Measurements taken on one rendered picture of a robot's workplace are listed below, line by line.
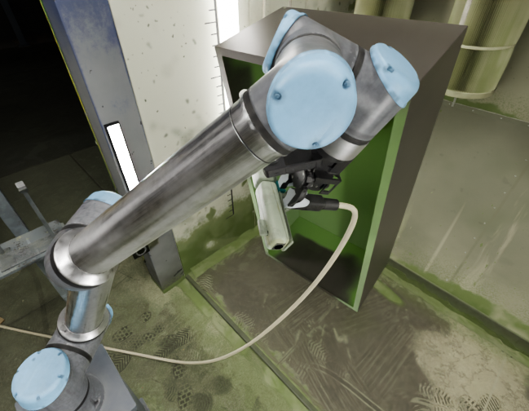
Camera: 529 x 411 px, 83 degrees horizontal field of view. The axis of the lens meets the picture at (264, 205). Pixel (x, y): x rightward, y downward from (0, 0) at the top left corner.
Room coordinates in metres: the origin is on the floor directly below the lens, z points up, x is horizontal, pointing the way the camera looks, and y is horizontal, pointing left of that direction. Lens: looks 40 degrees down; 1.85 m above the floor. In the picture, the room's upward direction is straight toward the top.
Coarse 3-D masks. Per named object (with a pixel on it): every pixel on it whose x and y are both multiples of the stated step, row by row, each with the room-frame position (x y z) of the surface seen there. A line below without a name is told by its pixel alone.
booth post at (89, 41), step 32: (64, 0) 1.24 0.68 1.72; (96, 0) 1.31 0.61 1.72; (64, 32) 1.23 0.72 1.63; (96, 32) 1.29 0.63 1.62; (96, 64) 1.26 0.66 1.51; (96, 96) 1.23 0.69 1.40; (128, 96) 1.32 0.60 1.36; (96, 128) 1.28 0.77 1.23; (128, 128) 1.29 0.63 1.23; (160, 256) 1.26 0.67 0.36; (160, 288) 1.25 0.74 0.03
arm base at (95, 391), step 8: (88, 376) 0.42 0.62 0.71; (88, 384) 0.38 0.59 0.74; (96, 384) 0.40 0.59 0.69; (88, 392) 0.36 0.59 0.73; (96, 392) 0.37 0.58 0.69; (88, 400) 0.34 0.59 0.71; (96, 400) 0.36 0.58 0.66; (80, 408) 0.32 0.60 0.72; (88, 408) 0.33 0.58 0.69; (96, 408) 0.34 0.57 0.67
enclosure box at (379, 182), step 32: (256, 32) 1.07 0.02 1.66; (352, 32) 0.96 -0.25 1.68; (384, 32) 0.93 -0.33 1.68; (416, 32) 0.90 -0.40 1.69; (448, 32) 0.87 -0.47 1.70; (224, 64) 1.04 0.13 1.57; (256, 64) 1.16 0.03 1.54; (416, 64) 0.73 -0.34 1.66; (448, 64) 0.84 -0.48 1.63; (416, 96) 0.66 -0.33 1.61; (384, 128) 1.05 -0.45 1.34; (416, 128) 0.74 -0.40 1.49; (384, 160) 1.06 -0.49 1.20; (416, 160) 0.86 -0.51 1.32; (352, 192) 1.17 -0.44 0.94; (384, 192) 0.68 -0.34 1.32; (320, 224) 1.35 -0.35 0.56; (384, 224) 0.75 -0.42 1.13; (288, 256) 1.16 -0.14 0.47; (320, 256) 1.14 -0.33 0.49; (352, 256) 1.13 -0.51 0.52; (384, 256) 0.93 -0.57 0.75; (320, 288) 0.95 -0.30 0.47; (352, 288) 0.94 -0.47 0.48
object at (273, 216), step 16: (256, 176) 0.57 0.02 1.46; (256, 192) 0.54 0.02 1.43; (272, 192) 0.52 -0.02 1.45; (272, 208) 0.48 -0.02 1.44; (288, 208) 0.49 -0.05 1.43; (304, 208) 0.54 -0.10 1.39; (320, 208) 0.55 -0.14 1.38; (336, 208) 0.56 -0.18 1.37; (272, 224) 0.44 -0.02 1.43; (288, 224) 0.45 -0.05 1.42; (272, 240) 0.41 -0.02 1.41; (288, 240) 0.42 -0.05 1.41
